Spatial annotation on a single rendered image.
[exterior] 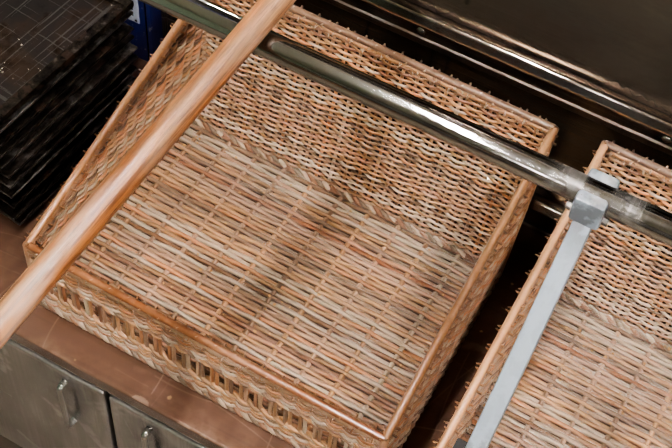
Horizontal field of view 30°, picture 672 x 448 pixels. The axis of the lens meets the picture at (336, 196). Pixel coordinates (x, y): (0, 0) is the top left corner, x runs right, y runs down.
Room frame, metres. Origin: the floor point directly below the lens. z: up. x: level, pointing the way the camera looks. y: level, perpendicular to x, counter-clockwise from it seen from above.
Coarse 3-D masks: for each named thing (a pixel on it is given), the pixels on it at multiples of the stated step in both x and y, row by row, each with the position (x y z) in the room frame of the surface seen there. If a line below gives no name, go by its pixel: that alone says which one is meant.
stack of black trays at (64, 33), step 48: (0, 0) 1.22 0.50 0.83; (48, 0) 1.23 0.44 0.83; (96, 0) 1.24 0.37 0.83; (0, 48) 1.13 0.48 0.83; (48, 48) 1.14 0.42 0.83; (96, 48) 1.18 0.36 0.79; (0, 96) 1.05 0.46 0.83; (48, 96) 1.09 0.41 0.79; (96, 96) 1.15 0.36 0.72; (0, 144) 0.99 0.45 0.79; (48, 144) 1.07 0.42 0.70; (0, 192) 1.01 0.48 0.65; (48, 192) 1.06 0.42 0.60
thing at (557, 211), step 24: (312, 0) 1.30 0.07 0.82; (288, 24) 1.29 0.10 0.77; (360, 24) 1.27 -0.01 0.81; (408, 48) 1.23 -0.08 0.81; (264, 72) 1.26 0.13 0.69; (384, 72) 1.23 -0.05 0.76; (456, 72) 1.20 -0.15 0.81; (480, 72) 1.19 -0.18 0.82; (432, 96) 1.19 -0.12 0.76; (504, 96) 1.17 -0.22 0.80; (528, 96) 1.16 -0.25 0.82; (552, 120) 1.14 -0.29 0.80; (576, 120) 1.13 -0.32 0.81; (408, 144) 1.15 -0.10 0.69; (528, 144) 1.13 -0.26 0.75; (576, 144) 1.12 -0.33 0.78; (624, 144) 1.10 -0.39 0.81; (576, 168) 1.10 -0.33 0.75; (552, 192) 1.09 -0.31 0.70; (552, 216) 1.06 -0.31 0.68
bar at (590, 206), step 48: (144, 0) 0.93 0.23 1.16; (192, 0) 0.93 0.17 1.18; (288, 48) 0.88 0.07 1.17; (384, 96) 0.83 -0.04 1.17; (480, 144) 0.78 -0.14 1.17; (576, 192) 0.74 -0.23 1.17; (624, 192) 0.74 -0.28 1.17; (576, 240) 0.71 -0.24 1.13; (528, 336) 0.64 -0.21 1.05; (480, 432) 0.57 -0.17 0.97
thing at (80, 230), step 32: (288, 0) 0.92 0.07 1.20; (256, 32) 0.87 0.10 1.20; (224, 64) 0.83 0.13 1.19; (192, 96) 0.79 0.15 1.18; (160, 128) 0.75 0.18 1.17; (128, 160) 0.72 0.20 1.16; (160, 160) 0.73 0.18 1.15; (96, 192) 0.68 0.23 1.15; (128, 192) 0.69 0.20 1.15; (96, 224) 0.65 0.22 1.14; (64, 256) 0.62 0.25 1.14; (32, 288) 0.58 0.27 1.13; (0, 320) 0.55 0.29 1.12
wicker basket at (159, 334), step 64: (256, 0) 1.27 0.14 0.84; (192, 64) 1.24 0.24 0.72; (256, 64) 1.23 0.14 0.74; (384, 64) 1.18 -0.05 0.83; (128, 128) 1.09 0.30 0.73; (192, 128) 1.22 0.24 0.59; (256, 128) 1.20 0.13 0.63; (320, 128) 1.17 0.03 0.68; (384, 128) 1.14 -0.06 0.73; (512, 128) 1.10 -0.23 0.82; (64, 192) 0.96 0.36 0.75; (192, 192) 1.10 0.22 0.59; (256, 192) 1.11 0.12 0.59; (320, 192) 1.12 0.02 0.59; (384, 192) 1.11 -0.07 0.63; (448, 192) 1.08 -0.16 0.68; (512, 192) 1.06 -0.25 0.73; (192, 256) 0.98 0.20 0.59; (256, 256) 0.99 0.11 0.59; (320, 256) 1.01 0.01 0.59; (384, 256) 1.02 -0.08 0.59; (448, 256) 1.03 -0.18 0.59; (128, 320) 0.81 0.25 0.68; (192, 320) 0.88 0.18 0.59; (256, 320) 0.89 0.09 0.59; (320, 320) 0.90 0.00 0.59; (384, 320) 0.91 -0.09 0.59; (448, 320) 0.81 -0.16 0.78; (192, 384) 0.78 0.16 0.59; (256, 384) 0.73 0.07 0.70; (320, 384) 0.80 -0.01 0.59; (384, 384) 0.81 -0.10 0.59
